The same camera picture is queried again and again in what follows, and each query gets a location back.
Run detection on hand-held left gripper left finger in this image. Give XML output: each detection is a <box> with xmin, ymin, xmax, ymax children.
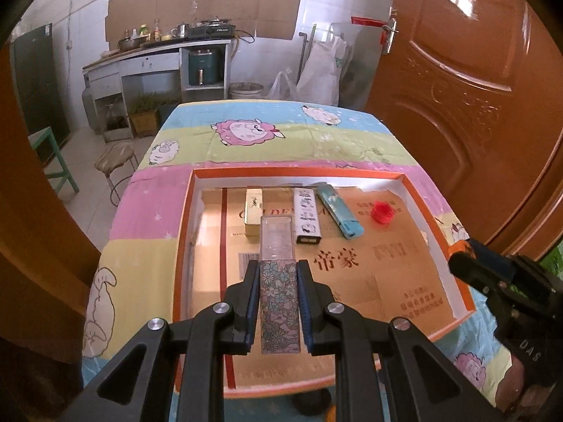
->
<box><xmin>57</xmin><ymin>260</ymin><xmax>261</xmax><ymax>422</ymax></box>

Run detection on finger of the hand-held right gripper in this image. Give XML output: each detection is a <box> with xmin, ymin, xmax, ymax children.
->
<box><xmin>449</xmin><ymin>250</ymin><xmax>512</xmax><ymax>304</ymax></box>
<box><xmin>466</xmin><ymin>238</ymin><xmax>516</xmax><ymax>280</ymax></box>

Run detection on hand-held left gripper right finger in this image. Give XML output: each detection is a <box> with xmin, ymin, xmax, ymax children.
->
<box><xmin>297</xmin><ymin>259</ymin><xmax>506</xmax><ymax>422</ymax></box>

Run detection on clear floral box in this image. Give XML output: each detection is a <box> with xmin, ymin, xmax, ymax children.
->
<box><xmin>259</xmin><ymin>215</ymin><xmax>303</xmax><ymax>356</ymax></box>

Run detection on orange-rimmed cardboard tray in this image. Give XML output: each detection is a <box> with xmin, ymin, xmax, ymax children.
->
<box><xmin>172</xmin><ymin>166</ymin><xmax>476</xmax><ymax>398</ymax></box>

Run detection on beige rectangular box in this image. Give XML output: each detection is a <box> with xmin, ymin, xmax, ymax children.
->
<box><xmin>245</xmin><ymin>188</ymin><xmax>265</xmax><ymax>237</ymax></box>

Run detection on white patterned rectangular box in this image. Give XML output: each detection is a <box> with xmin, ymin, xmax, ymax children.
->
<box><xmin>293</xmin><ymin>187</ymin><xmax>322</xmax><ymax>245</ymax></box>

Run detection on red bottle cap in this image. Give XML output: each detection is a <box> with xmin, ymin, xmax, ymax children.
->
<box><xmin>370</xmin><ymin>201</ymin><xmax>395</xmax><ymax>225</ymax></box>

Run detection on green printed box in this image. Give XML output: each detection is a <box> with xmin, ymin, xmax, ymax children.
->
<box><xmin>543</xmin><ymin>250</ymin><xmax>563</xmax><ymax>275</ymax></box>

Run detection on black bottle cap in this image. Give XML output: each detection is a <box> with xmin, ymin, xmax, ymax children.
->
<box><xmin>292</xmin><ymin>388</ymin><xmax>333</xmax><ymax>416</ymax></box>

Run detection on brown wooden door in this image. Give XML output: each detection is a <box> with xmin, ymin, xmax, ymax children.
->
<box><xmin>365</xmin><ymin>0</ymin><xmax>563</xmax><ymax>247</ymax></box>

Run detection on cartoon sheep printed tablecloth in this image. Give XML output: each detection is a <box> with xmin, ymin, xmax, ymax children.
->
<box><xmin>81</xmin><ymin>100</ymin><xmax>529</xmax><ymax>422</ymax></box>

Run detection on round stool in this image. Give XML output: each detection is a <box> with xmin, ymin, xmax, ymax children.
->
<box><xmin>95</xmin><ymin>143</ymin><xmax>139</xmax><ymax>207</ymax></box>

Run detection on dark planter box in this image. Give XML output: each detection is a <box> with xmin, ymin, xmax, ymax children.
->
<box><xmin>157</xmin><ymin>103</ymin><xmax>181</xmax><ymax>128</ymax></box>

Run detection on yellow planter box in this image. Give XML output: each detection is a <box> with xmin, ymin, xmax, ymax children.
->
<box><xmin>128</xmin><ymin>94</ymin><xmax>160</xmax><ymax>137</ymax></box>

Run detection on white bucket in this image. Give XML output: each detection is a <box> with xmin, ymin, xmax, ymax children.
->
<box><xmin>229</xmin><ymin>82</ymin><xmax>265</xmax><ymax>100</ymax></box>

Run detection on clear plastic bag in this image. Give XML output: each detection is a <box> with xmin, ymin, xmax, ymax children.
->
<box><xmin>267</xmin><ymin>69</ymin><xmax>300</xmax><ymax>101</ymax></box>

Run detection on white woven sack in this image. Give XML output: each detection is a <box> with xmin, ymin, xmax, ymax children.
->
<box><xmin>297</xmin><ymin>35</ymin><xmax>348</xmax><ymax>106</ymax></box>

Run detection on green air fryer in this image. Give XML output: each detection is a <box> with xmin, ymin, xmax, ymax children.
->
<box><xmin>188</xmin><ymin>49</ymin><xmax>223</xmax><ymax>86</ymax></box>

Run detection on green chair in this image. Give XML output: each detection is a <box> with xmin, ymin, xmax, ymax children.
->
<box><xmin>29</xmin><ymin>127</ymin><xmax>80</xmax><ymax>194</ymax></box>

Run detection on grey gas cylinder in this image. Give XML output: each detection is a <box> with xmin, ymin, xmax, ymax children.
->
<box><xmin>81</xmin><ymin>88</ymin><xmax>100</xmax><ymax>130</ymax></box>

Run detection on white kitchen counter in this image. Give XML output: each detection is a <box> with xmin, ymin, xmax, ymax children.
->
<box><xmin>83</xmin><ymin>37</ymin><xmax>233</xmax><ymax>102</ymax></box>

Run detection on black gas stove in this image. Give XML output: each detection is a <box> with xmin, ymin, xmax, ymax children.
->
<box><xmin>188</xmin><ymin>18</ymin><xmax>237</xmax><ymax>38</ymax></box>

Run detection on dark cabinet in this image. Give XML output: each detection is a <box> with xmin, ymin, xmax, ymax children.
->
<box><xmin>11</xmin><ymin>24</ymin><xmax>71</xmax><ymax>150</ymax></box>

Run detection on wooden door frame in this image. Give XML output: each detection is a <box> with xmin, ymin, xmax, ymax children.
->
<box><xmin>0</xmin><ymin>44</ymin><xmax>104</xmax><ymax>361</ymax></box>

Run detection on metal door handle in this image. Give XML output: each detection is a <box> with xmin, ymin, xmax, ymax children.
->
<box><xmin>380</xmin><ymin>6</ymin><xmax>400</xmax><ymax>56</ymax></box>

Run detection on metal pipe handle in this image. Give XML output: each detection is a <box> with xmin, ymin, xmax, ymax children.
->
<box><xmin>299</xmin><ymin>32</ymin><xmax>309</xmax><ymax>80</ymax></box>

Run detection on cardboard sheets on wall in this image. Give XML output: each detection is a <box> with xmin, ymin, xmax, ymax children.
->
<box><xmin>105</xmin><ymin>0</ymin><xmax>304</xmax><ymax>42</ymax></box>

